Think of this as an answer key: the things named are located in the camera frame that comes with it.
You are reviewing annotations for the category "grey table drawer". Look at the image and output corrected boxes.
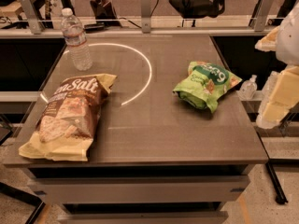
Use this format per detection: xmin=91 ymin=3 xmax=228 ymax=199
xmin=29 ymin=175 xmax=249 ymax=203
xmin=58 ymin=212 xmax=228 ymax=224

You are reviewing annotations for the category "small sanitizer bottle right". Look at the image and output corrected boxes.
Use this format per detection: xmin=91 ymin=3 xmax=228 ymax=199
xmin=262 ymin=71 xmax=278 ymax=97

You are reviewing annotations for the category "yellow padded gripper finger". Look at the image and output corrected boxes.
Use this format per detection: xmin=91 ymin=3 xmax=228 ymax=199
xmin=255 ymin=27 xmax=279 ymax=52
xmin=256 ymin=66 xmax=299 ymax=129

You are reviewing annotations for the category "clear plastic water bottle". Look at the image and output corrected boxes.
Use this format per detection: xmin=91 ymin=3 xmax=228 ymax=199
xmin=61 ymin=7 xmax=93 ymax=71

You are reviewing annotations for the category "grey table drawer upper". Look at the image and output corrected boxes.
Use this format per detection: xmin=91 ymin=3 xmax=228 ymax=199
xmin=29 ymin=175 xmax=249 ymax=203

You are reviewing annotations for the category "grey table drawer lower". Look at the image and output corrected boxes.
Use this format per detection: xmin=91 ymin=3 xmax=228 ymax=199
xmin=58 ymin=212 xmax=228 ymax=224

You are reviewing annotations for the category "small sanitizer bottle left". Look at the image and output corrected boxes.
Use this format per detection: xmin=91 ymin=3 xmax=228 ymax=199
xmin=239 ymin=75 xmax=257 ymax=100

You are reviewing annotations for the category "green rice chip bag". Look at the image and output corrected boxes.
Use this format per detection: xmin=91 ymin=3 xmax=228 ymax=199
xmin=173 ymin=62 xmax=242 ymax=113

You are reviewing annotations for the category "small sanitizer bottle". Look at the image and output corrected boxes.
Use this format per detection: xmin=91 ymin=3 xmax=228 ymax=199
xmin=262 ymin=71 xmax=278 ymax=97
xmin=239 ymin=75 xmax=257 ymax=100

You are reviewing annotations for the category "black office chair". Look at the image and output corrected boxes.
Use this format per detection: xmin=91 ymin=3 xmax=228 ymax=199
xmin=168 ymin=0 xmax=225 ymax=19

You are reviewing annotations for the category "metal rail bracket middle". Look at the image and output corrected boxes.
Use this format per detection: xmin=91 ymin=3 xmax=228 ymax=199
xmin=141 ymin=0 xmax=151 ymax=34

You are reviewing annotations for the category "metal rail bracket left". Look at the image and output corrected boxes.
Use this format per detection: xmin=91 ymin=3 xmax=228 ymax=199
xmin=18 ymin=0 xmax=44 ymax=35

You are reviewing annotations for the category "brown sea salt chip bag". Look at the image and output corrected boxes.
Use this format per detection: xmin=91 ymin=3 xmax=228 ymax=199
xmin=19 ymin=74 xmax=117 ymax=161

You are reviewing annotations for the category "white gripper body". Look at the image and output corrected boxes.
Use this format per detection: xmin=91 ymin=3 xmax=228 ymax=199
xmin=276 ymin=3 xmax=299 ymax=65

